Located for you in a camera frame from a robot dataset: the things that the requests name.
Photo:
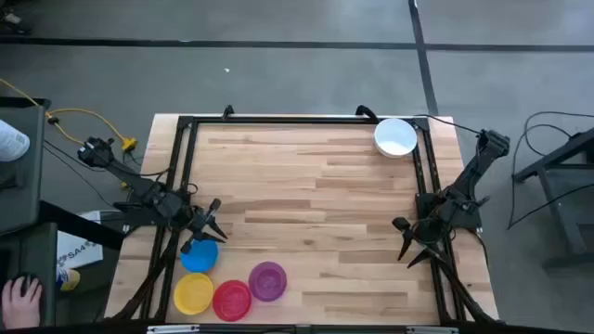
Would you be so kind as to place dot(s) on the purple plastic bowl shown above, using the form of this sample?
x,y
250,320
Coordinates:
x,y
267,281

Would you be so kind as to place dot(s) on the white printed cardboard box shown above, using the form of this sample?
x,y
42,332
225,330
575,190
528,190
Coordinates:
x,y
79,253

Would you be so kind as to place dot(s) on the black metal stand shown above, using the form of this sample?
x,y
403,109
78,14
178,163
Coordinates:
x,y
557,153

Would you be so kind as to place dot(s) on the white bowl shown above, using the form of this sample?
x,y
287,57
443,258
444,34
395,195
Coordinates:
x,y
396,137

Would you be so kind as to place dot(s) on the black computer mouse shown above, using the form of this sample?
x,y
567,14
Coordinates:
x,y
29,278

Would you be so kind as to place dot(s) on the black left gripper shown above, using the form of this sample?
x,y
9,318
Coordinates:
x,y
200,223

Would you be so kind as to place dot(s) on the pinkish red plastic bowl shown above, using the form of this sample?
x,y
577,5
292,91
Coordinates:
x,y
232,300

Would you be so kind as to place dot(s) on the person's shoe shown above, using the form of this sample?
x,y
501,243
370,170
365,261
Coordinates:
x,y
69,279

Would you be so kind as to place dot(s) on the dark grey desk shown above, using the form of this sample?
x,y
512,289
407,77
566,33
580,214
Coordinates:
x,y
21,185

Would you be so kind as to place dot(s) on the black metal table frame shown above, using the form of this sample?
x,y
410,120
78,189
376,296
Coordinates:
x,y
301,119

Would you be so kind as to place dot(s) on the person's hand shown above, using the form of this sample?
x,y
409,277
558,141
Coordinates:
x,y
21,306

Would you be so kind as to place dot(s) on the blue plastic bowl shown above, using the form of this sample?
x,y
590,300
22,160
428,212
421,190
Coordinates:
x,y
202,259

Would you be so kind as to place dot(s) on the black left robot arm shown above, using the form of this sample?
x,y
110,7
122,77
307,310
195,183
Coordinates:
x,y
125,174

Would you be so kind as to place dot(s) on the white printed paper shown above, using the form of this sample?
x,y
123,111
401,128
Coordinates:
x,y
11,141

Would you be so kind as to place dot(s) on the silver aluminium rail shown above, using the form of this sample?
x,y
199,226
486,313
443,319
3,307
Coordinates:
x,y
171,329

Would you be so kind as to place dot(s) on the yellow plastic bowl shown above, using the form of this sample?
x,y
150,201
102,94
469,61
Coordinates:
x,y
193,293

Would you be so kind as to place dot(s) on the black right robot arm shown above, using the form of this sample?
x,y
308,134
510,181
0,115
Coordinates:
x,y
473,171

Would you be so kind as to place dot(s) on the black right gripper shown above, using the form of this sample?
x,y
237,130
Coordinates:
x,y
424,234

